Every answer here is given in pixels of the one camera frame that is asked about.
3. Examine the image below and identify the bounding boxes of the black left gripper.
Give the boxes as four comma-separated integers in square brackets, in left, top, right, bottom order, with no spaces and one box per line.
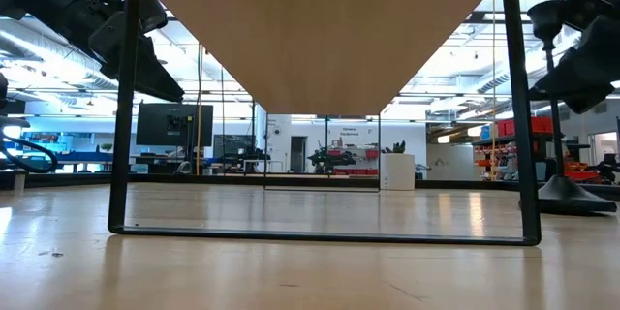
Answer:
[43,0,185,103]

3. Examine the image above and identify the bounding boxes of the black candle stick holder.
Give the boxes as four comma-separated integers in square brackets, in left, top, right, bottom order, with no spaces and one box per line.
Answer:
[526,0,619,215]

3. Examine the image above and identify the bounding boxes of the black background monitor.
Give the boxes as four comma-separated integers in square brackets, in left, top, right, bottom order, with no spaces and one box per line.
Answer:
[135,102,214,147]

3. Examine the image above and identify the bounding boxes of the shelf with red bins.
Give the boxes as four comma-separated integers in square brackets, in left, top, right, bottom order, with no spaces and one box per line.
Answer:
[472,115,558,183]

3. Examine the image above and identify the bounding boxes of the wooden riser shelf black legs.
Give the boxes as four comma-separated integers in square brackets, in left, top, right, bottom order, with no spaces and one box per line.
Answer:
[107,0,543,247]

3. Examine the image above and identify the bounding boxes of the white pot with green plant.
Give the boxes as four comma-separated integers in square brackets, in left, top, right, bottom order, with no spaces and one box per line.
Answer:
[379,139,417,192]

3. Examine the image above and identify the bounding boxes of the black looped cable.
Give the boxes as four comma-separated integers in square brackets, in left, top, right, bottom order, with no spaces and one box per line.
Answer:
[0,128,59,174]

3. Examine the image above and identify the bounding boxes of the black aluminium table frame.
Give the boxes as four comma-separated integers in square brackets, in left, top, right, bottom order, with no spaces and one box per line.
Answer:
[0,172,620,191]

